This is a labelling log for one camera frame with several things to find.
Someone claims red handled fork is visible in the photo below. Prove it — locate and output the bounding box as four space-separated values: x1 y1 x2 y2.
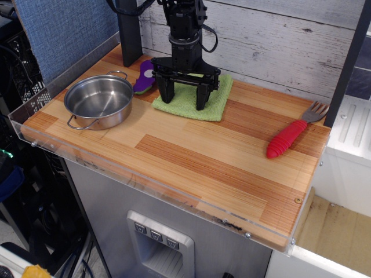
265 101 329 159

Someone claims green cloth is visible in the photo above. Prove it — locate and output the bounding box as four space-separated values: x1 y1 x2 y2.
152 75 233 122

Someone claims white toy sink unit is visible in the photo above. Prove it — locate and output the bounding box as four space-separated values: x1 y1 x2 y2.
311 96 370 217

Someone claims black left vertical post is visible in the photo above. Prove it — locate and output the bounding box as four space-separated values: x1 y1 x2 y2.
115 0 143 67

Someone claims black plastic crate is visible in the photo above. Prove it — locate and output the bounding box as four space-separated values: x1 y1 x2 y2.
2 31 45 103

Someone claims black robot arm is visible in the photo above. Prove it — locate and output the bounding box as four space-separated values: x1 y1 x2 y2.
151 1 220 111

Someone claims blue fabric panel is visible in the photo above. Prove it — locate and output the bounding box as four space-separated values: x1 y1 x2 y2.
13 1 118 84

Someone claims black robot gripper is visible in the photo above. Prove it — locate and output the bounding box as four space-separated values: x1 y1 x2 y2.
151 43 220 111

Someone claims clear acrylic table guard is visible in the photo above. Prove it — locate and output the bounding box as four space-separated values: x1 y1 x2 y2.
8 31 325 257

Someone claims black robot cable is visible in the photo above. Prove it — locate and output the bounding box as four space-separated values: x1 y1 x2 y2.
106 0 219 54

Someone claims black right vertical post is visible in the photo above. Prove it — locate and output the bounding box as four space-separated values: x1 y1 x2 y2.
323 0 370 127

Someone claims purple toy eggplant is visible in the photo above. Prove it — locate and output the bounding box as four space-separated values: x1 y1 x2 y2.
133 60 155 95

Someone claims stainless steel pot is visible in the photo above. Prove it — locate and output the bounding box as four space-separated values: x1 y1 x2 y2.
64 71 134 130

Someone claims silver toy fridge dispenser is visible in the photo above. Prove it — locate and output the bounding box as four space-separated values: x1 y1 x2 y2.
126 210 195 277

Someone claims black vertical post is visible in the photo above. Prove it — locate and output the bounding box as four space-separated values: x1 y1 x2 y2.
115 0 143 67
323 0 370 127

